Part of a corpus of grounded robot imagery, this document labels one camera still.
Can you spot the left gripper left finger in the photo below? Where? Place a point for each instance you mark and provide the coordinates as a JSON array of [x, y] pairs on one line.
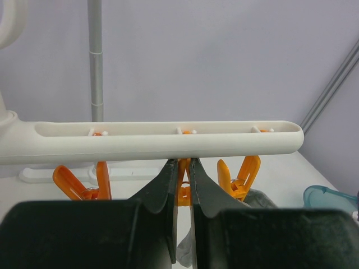
[[139, 232]]

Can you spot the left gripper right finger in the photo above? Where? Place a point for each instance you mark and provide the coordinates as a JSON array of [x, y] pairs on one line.
[[227, 234]]

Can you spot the grey sock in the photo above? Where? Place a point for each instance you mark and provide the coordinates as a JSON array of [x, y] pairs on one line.
[[258, 199], [185, 250]]

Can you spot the orange clip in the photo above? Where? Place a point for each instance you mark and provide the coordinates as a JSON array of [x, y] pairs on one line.
[[76, 189], [238, 187], [184, 190]]

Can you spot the white plastic clip hanger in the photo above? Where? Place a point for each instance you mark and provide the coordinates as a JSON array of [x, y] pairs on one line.
[[48, 142]]

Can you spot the teal plastic basin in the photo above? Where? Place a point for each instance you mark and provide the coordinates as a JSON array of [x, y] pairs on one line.
[[318, 196]]

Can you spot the grey drying rack frame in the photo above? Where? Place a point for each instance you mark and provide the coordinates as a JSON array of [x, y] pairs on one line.
[[96, 59]]

